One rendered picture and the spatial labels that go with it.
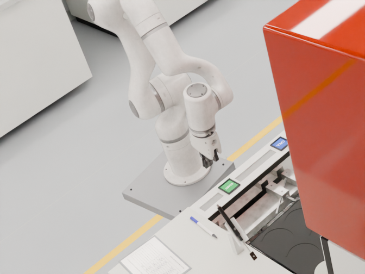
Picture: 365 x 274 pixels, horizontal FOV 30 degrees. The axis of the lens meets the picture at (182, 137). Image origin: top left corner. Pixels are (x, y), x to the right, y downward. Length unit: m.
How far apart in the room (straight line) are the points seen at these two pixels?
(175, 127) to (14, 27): 2.38
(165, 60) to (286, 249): 0.70
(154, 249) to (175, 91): 0.55
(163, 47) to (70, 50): 2.90
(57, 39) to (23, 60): 0.28
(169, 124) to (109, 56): 2.98
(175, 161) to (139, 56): 0.46
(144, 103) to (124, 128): 2.19
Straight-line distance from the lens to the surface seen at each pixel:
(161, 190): 2.57
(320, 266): 2.11
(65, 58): 4.86
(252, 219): 2.32
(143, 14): 2.01
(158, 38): 2.00
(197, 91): 1.99
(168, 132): 2.42
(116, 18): 2.17
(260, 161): 2.41
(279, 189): 2.35
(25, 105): 4.81
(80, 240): 3.83
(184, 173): 2.55
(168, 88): 2.34
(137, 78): 2.30
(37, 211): 4.16
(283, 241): 2.20
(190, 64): 2.01
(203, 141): 2.09
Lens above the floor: 2.50
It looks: 36 degrees down
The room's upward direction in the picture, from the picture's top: 19 degrees counter-clockwise
